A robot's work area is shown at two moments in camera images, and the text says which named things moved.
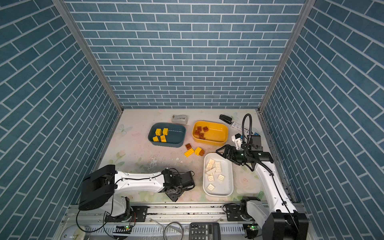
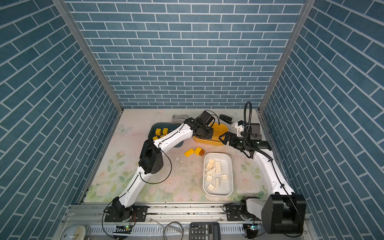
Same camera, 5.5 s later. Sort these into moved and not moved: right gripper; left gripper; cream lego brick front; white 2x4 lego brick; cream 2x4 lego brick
Moved: left gripper; right gripper
Not moved: white 2x4 lego brick; cream lego brick front; cream 2x4 lego brick
